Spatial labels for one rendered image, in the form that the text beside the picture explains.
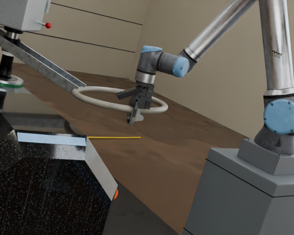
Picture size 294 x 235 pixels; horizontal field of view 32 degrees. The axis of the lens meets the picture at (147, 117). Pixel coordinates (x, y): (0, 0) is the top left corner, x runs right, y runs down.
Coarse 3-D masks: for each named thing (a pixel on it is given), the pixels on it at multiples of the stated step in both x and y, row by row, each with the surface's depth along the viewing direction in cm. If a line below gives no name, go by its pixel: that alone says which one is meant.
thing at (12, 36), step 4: (8, 32) 262; (4, 36) 263; (8, 36) 262; (12, 36) 262; (16, 36) 263; (8, 40) 261; (12, 40) 261; (16, 40) 263; (20, 40) 267; (16, 44) 263; (8, 52) 263
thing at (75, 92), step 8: (80, 88) 261; (88, 88) 268; (96, 88) 272; (104, 88) 275; (112, 88) 277; (80, 96) 240; (96, 104) 235; (104, 104) 233; (112, 104) 233; (120, 104) 233; (160, 104) 263; (144, 112) 237; (152, 112) 240; (160, 112) 245
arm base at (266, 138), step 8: (264, 128) 231; (256, 136) 234; (264, 136) 229; (272, 136) 226; (280, 136) 226; (288, 136) 226; (264, 144) 227; (272, 144) 226; (280, 144) 225; (288, 144) 226; (280, 152) 225; (288, 152) 226
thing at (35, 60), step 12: (0, 36) 260; (12, 48) 260; (24, 48) 270; (24, 60) 259; (36, 60) 257; (48, 60) 268; (48, 72) 257; (60, 72) 267; (60, 84) 256; (72, 84) 255; (84, 84) 265
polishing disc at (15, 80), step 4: (12, 76) 276; (16, 76) 278; (0, 80) 260; (4, 80) 262; (8, 80) 264; (12, 80) 267; (16, 80) 270; (20, 80) 272; (12, 84) 263; (16, 84) 265; (20, 84) 268
